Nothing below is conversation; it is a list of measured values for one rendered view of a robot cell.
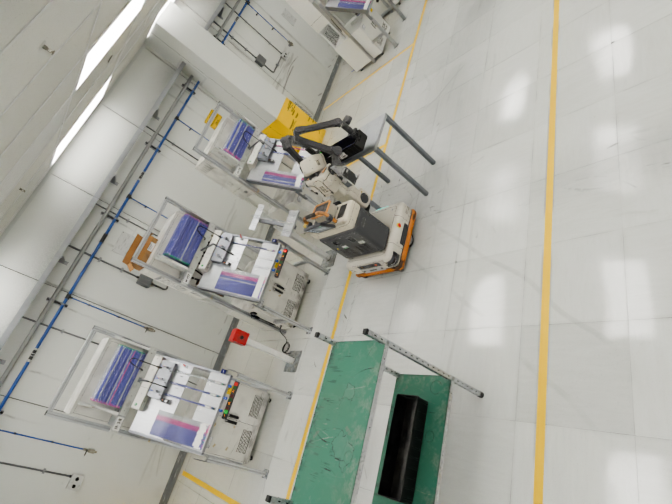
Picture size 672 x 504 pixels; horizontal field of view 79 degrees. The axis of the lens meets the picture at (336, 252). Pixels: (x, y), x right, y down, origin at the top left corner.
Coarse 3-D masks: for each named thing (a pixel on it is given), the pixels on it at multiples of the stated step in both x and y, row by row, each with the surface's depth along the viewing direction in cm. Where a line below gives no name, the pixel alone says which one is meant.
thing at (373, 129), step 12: (372, 120) 406; (384, 120) 390; (372, 132) 393; (372, 144) 380; (360, 156) 390; (384, 156) 381; (372, 168) 467; (396, 168) 391; (384, 180) 480; (408, 180) 401; (372, 204) 457
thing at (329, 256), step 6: (276, 228) 460; (282, 228) 460; (294, 234) 469; (294, 240) 474; (300, 240) 473; (306, 240) 478; (306, 246) 480; (312, 246) 482; (318, 252) 486; (324, 252) 492; (330, 252) 503; (336, 252) 492; (324, 258) 495; (330, 258) 495; (324, 264) 499; (330, 264) 489
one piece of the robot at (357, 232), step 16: (352, 208) 354; (304, 224) 376; (336, 224) 355; (352, 224) 351; (368, 224) 363; (384, 224) 377; (320, 240) 391; (336, 240) 380; (352, 240) 373; (368, 240) 363; (384, 240) 373; (352, 256) 401
